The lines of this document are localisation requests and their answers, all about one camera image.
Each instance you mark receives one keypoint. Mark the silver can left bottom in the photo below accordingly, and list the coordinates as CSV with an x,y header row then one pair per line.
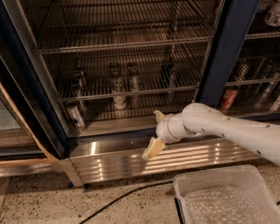
x,y
75,115

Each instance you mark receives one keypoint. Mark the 7up can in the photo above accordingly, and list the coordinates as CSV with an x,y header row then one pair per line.
x,y
119,99

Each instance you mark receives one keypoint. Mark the clear plastic bin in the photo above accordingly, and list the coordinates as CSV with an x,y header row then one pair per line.
x,y
245,177

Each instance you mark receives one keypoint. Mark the open glass fridge door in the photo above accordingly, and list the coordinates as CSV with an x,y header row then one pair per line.
x,y
32,129

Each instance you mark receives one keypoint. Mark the silver can centre rear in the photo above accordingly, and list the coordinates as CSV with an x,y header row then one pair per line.
x,y
133,76

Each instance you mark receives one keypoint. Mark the silver can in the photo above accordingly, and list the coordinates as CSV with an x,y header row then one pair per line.
x,y
133,76
75,115

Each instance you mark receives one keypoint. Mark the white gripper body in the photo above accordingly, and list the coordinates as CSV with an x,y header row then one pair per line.
x,y
162,130

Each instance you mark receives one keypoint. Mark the right compartment wire shelf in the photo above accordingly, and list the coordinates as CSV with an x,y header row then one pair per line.
x,y
258,61

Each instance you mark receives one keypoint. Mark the dark blue can right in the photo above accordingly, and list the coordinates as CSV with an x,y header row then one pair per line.
x,y
168,76

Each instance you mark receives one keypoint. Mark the bubble wrap sheet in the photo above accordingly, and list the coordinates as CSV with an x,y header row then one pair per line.
x,y
223,205

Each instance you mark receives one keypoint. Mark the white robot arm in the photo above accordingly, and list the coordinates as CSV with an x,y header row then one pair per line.
x,y
198,119

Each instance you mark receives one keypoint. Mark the lower wire shelf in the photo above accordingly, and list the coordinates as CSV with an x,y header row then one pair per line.
x,y
188,64

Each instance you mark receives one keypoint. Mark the upper wire shelf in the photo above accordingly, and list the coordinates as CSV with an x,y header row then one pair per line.
x,y
88,25

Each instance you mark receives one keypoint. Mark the red can right compartment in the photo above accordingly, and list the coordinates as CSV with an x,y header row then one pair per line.
x,y
227,98

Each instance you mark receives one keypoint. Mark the dark can centre rear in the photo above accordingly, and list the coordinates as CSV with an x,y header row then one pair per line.
x,y
114,70

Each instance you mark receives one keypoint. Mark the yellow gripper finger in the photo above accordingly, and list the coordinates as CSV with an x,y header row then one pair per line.
x,y
159,115
155,146

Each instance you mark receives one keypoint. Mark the dark blue fridge pillar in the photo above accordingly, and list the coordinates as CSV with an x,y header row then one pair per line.
x,y
233,25

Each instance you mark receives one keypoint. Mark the dark can left rear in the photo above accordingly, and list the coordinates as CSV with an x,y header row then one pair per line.
x,y
78,82

